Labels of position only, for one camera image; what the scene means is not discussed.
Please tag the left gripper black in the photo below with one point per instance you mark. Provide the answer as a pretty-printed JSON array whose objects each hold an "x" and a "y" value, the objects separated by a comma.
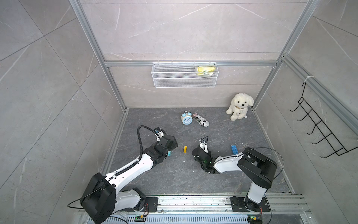
[{"x": 175, "y": 143}]

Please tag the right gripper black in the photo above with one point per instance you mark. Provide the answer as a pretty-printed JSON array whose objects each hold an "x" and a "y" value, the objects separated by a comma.
[{"x": 208, "y": 154}]

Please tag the blue long lego brick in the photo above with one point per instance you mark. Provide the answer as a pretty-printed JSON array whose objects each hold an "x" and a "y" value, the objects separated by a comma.
[{"x": 234, "y": 149}]

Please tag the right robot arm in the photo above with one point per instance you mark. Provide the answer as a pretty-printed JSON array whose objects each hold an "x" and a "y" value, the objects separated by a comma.
[{"x": 259, "y": 168}]

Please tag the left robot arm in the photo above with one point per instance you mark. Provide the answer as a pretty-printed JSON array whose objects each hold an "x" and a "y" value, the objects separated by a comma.
[{"x": 104, "y": 194}]

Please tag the blue alarm clock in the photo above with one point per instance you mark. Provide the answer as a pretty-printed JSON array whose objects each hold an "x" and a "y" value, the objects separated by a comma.
[{"x": 186, "y": 118}]

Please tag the white plush dog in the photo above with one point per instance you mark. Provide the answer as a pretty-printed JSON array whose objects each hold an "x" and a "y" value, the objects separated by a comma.
[{"x": 239, "y": 106}]

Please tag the yellow sponge in basket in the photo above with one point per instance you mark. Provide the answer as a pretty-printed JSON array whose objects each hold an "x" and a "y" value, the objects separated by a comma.
[{"x": 205, "y": 70}]

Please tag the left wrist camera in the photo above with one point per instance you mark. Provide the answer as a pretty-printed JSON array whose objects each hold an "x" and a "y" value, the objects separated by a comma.
[{"x": 159, "y": 132}]

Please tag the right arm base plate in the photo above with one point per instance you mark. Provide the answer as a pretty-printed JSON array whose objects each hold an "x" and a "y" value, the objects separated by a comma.
[{"x": 243, "y": 204}]

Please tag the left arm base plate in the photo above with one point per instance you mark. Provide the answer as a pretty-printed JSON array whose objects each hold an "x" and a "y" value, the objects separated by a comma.
[{"x": 149, "y": 204}]

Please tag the white wire mesh basket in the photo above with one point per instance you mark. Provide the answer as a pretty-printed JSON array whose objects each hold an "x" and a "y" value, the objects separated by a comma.
[{"x": 182, "y": 75}]

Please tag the aluminium mounting rail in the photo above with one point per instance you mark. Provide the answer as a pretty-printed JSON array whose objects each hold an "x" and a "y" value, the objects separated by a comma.
[{"x": 220, "y": 204}]

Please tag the black wire hook rack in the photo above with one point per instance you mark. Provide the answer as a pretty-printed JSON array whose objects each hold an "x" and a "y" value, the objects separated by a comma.
[{"x": 326, "y": 134}]

